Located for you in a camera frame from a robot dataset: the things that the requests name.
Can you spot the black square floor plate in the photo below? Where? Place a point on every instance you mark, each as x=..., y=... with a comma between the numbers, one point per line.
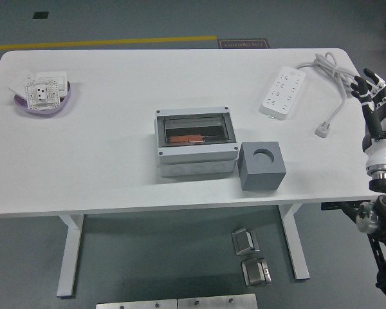
x=40, y=15

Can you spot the white printed socket panel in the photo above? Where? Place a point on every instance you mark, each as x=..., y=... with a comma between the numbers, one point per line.
x=40, y=93

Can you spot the white power strip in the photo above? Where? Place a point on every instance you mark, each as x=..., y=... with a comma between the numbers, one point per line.
x=283, y=93

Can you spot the black table control panel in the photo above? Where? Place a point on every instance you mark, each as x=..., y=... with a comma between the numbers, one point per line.
x=331, y=205

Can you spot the dark floor sign with lettering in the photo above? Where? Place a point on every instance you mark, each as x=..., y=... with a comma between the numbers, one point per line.
x=242, y=44

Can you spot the orange cylinder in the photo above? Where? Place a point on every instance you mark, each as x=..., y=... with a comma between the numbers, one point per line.
x=183, y=138

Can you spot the silver metal foot block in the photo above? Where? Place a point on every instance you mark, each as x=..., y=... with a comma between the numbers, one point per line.
x=255, y=273
x=244, y=241

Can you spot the grey cube with round hole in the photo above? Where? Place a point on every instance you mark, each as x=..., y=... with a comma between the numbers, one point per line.
x=260, y=180

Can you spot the purple bowl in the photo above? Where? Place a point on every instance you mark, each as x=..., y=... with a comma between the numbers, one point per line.
x=51, y=111

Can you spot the grey electrical box clear flap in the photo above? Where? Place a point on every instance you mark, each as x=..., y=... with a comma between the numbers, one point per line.
x=196, y=154

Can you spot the grey metal base plate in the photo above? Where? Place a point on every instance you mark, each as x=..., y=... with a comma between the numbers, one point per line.
x=217, y=302
x=135, y=304

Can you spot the white switch plate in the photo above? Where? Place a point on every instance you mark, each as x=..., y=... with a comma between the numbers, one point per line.
x=16, y=85
x=59, y=78

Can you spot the white table leg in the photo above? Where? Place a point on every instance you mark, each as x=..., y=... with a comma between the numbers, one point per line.
x=296, y=244
x=69, y=257

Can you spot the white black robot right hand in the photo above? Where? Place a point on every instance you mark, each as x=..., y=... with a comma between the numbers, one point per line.
x=382, y=151

